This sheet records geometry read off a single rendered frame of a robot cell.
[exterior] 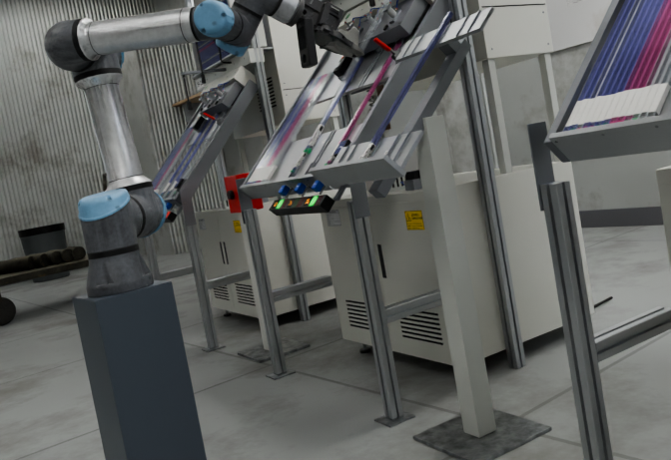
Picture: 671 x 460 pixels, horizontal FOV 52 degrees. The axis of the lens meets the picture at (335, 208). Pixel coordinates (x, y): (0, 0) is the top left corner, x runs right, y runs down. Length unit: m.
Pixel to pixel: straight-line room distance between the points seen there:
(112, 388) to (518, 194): 1.42
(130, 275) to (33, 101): 8.05
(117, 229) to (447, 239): 0.78
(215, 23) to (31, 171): 8.04
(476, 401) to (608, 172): 3.34
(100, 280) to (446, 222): 0.83
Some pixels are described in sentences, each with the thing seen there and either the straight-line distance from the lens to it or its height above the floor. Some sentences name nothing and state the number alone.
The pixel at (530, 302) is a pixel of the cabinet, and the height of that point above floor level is 0.18.
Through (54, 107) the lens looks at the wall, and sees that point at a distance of 9.65.
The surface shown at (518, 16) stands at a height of 1.13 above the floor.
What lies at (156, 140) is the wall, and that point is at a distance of 8.69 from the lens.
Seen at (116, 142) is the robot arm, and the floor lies 0.90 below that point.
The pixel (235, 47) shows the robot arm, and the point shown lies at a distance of 1.65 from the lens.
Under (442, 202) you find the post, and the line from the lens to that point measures 1.70.
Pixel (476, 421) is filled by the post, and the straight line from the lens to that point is 1.83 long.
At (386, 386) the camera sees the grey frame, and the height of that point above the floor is 0.11.
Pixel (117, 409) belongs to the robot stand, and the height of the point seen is 0.31.
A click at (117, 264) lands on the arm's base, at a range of 1.62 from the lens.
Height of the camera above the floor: 0.75
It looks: 4 degrees down
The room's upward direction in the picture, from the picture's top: 10 degrees counter-clockwise
